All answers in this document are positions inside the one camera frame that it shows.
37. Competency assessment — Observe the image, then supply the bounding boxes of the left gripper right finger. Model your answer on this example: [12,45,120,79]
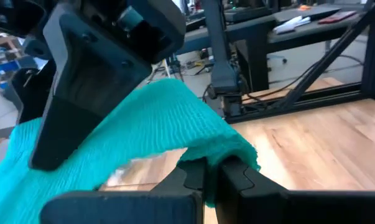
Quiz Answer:
[216,157,375,224]

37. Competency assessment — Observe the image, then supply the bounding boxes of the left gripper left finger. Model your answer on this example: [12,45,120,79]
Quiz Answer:
[40,158,206,224]

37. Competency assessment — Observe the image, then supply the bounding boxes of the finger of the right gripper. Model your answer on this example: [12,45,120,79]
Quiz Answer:
[11,60,57,124]
[30,2,153,171]

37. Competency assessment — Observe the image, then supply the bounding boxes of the teal green elastic bandage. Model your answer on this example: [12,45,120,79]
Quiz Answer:
[0,77,261,224]

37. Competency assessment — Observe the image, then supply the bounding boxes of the blue storage bins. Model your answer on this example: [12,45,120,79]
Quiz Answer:
[0,46,22,91]

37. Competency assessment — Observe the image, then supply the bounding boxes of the white papers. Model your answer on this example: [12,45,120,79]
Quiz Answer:
[272,15,312,35]

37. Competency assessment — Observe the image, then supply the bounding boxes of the red notebook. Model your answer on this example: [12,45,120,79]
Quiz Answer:
[317,11,358,25]

